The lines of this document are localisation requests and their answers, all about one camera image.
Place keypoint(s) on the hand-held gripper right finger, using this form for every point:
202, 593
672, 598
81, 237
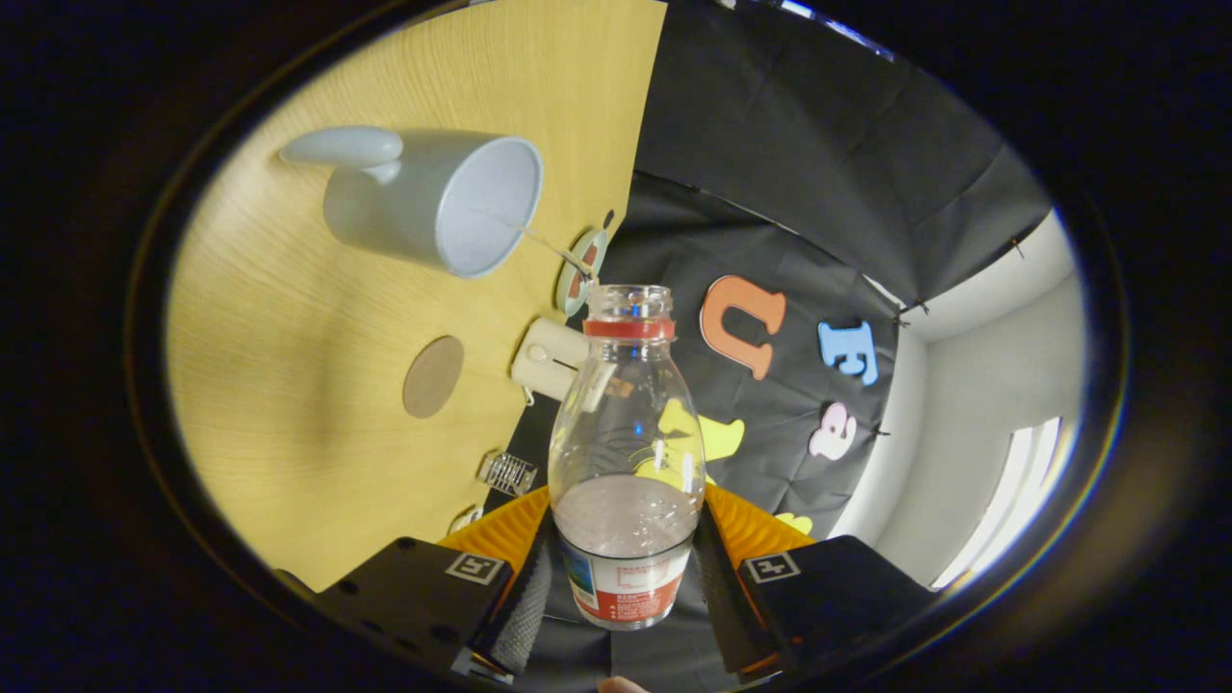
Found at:
837, 597

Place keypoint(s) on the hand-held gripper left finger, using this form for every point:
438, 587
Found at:
414, 597

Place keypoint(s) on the clear juice bottle red label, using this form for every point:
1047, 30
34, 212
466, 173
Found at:
626, 549

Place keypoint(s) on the round brown coaster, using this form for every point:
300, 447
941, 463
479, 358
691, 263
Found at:
433, 375

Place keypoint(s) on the white cup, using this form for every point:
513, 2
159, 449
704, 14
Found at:
385, 212

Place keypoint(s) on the small white dish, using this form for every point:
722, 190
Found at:
465, 520

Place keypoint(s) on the small metal basket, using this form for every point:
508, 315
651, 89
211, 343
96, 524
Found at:
508, 474

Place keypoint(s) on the long ceiling light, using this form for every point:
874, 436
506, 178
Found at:
1011, 500

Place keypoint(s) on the wooden table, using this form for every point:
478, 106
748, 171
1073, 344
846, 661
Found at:
289, 385

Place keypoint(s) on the white toaster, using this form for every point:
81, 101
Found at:
549, 361

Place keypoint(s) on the small green plate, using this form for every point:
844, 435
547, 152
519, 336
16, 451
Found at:
594, 243

